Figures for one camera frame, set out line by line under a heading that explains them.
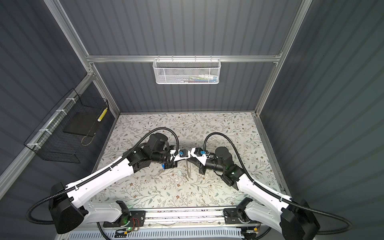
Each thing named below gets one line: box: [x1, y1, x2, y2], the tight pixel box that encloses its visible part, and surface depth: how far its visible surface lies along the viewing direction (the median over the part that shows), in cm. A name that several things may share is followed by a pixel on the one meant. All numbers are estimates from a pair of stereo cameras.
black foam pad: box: [63, 112, 102, 136], surface depth 78 cm
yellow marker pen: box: [97, 107, 108, 122], surface depth 82 cm
